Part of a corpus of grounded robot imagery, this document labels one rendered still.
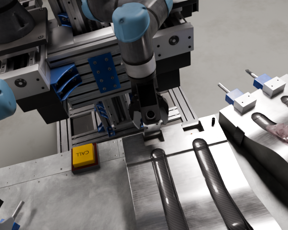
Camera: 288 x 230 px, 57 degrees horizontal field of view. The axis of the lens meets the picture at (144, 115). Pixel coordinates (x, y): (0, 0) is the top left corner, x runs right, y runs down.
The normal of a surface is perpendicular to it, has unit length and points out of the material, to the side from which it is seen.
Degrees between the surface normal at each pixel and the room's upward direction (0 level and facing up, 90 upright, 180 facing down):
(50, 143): 0
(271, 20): 0
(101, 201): 0
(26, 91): 90
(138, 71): 90
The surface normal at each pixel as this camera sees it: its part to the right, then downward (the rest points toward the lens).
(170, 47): 0.24, 0.72
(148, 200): -0.15, -0.63
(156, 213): -0.21, -0.85
